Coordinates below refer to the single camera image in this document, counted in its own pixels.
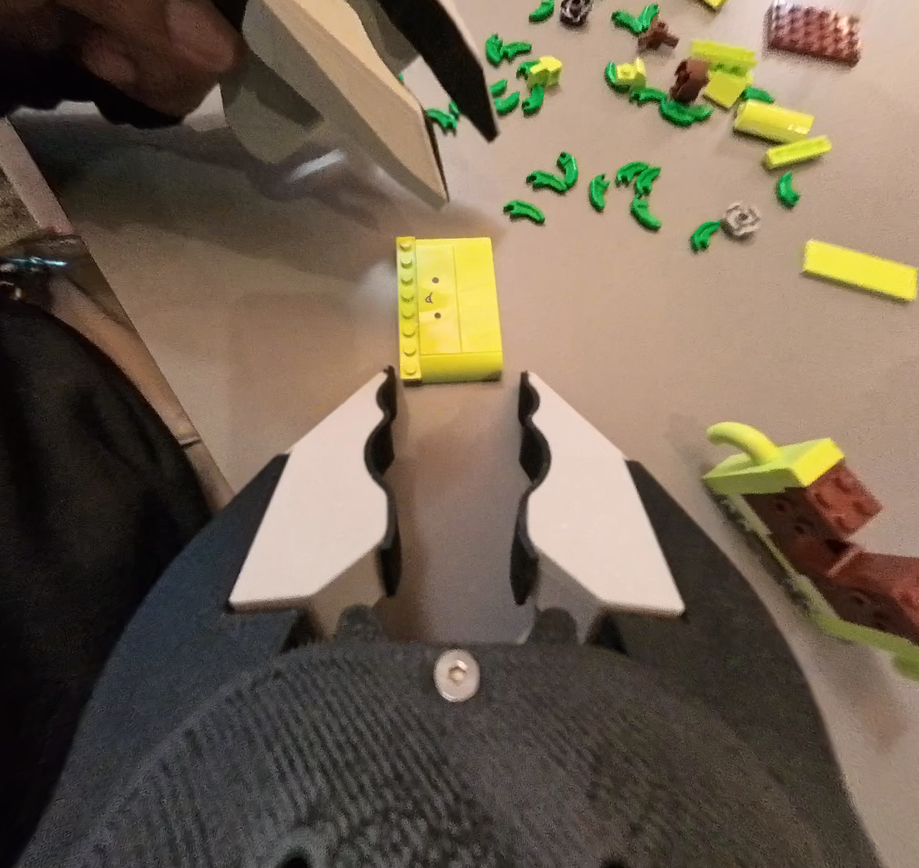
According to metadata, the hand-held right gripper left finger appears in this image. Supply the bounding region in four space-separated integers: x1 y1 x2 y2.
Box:
228 371 401 626

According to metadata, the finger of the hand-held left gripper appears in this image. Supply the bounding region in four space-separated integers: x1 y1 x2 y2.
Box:
336 0 501 144
243 0 451 210

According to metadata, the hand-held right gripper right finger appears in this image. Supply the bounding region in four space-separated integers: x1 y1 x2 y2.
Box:
510 371 686 633

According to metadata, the brown and lime brick assembly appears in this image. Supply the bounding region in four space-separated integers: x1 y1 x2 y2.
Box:
395 236 504 385

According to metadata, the lime tile with face print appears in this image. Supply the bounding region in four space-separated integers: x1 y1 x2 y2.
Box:
415 242 462 375

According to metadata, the long lime tile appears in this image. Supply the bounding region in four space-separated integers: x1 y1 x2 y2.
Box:
454 237 502 373
802 239 919 303

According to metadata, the person's left hand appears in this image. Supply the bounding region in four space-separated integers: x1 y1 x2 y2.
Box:
0 0 239 122

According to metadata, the scatter of green leaf pieces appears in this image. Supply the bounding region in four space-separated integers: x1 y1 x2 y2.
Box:
424 0 801 253

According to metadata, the brown and lime trunk build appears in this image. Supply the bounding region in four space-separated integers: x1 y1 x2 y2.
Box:
702 421 919 675

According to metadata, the person's black clothing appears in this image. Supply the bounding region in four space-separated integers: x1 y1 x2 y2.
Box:
0 301 209 868

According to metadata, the brown stump piece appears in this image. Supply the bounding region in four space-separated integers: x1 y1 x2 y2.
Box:
671 58 712 102

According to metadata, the stack of lime bricks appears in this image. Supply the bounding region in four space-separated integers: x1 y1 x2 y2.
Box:
689 38 757 79

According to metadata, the large lime half-round brick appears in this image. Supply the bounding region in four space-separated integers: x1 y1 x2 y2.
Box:
732 100 816 145

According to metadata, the large brown studded plate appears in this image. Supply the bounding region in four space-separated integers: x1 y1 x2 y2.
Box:
764 0 863 66

